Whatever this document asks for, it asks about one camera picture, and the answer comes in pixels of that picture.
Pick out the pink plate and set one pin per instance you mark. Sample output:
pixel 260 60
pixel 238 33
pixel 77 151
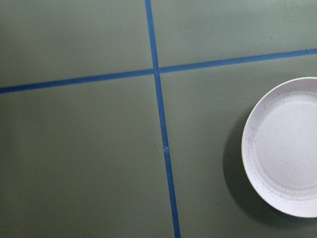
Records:
pixel 279 147

